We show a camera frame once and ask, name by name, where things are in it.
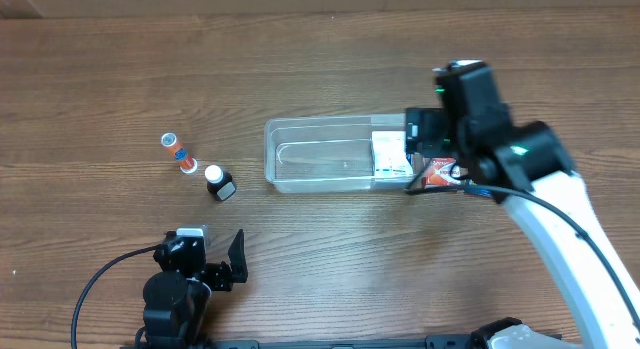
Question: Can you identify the red medicine box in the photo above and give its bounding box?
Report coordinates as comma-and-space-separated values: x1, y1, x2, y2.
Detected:
421, 158, 465, 188

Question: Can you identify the white medicine box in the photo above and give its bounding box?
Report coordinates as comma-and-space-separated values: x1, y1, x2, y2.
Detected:
371, 131, 414, 178

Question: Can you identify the clear plastic container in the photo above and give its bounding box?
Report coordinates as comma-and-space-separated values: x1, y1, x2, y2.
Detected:
264, 114, 415, 194

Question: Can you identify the blue medicine box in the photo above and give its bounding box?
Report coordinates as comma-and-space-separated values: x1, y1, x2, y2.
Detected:
464, 180, 492, 198

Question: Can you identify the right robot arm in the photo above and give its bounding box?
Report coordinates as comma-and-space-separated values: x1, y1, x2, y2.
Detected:
405, 60, 639, 348

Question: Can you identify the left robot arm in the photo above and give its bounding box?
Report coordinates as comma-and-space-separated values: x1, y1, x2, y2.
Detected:
134, 226, 248, 349

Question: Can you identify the black bottle with white cap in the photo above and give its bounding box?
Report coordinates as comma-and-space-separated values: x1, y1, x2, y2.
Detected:
205, 165, 237, 202

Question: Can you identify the orange tube with white caps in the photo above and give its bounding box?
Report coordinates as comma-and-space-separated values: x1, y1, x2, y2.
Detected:
161, 132, 198, 174

